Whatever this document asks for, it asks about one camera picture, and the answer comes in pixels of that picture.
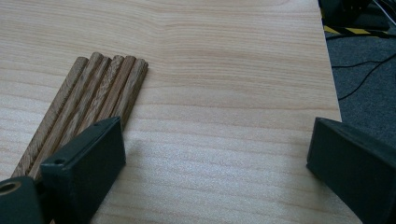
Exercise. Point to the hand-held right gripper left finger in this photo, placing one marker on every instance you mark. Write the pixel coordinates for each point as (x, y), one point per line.
(84, 168)

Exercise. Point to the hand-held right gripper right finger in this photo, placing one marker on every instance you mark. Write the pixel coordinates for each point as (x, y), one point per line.
(358, 168)

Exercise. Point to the bundle of wooden chopsticks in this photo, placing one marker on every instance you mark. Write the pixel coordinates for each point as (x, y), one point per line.
(90, 96)

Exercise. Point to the black striped stand base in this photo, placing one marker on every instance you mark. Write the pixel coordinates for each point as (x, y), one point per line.
(351, 15)

